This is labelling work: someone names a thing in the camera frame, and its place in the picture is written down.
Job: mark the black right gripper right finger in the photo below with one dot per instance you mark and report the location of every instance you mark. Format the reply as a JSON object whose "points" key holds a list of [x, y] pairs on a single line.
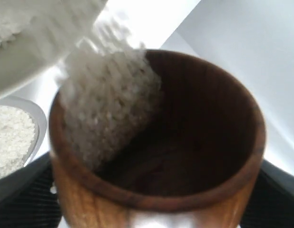
{"points": [[271, 204]]}

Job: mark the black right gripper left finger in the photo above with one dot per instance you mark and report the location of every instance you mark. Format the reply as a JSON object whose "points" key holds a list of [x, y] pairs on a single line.
{"points": [[25, 197]]}

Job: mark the brown wooden cup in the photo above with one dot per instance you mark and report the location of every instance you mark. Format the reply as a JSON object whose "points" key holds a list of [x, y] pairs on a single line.
{"points": [[195, 166]]}

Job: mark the rice in steel tray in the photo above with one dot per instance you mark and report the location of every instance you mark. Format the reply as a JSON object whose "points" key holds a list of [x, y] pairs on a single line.
{"points": [[17, 134]]}

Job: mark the rice in wooden cup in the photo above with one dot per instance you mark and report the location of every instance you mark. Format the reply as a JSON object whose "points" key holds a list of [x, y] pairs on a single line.
{"points": [[110, 92]]}

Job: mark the rice in white bowl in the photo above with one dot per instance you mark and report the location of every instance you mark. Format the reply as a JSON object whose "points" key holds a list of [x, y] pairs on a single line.
{"points": [[10, 26]]}

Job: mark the white ceramic bowl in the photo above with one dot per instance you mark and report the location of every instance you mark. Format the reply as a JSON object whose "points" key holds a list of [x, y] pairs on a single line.
{"points": [[54, 28]]}

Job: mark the round steel tray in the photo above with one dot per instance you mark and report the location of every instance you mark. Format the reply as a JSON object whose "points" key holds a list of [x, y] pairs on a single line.
{"points": [[37, 116]]}

